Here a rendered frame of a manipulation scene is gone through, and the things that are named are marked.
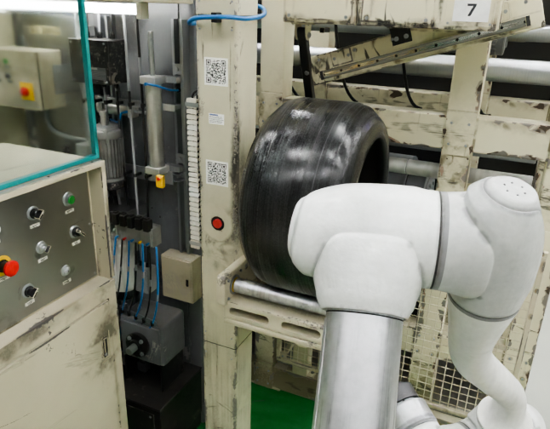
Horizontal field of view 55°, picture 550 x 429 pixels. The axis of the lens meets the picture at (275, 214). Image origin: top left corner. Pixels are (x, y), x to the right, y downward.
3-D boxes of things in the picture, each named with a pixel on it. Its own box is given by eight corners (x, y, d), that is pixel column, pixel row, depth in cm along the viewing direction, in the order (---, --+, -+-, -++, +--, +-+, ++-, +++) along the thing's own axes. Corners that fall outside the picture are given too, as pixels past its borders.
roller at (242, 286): (230, 277, 158) (237, 275, 162) (228, 293, 159) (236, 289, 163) (343, 306, 145) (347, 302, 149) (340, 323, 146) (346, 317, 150)
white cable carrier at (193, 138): (190, 247, 172) (186, 97, 154) (198, 242, 176) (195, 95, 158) (202, 250, 170) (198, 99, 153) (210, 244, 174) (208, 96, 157)
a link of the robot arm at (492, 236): (518, 264, 79) (424, 254, 82) (553, 160, 68) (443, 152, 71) (534, 332, 69) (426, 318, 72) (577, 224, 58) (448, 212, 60)
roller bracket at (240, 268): (216, 305, 158) (215, 276, 155) (272, 254, 192) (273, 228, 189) (226, 307, 157) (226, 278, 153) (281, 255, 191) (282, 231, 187)
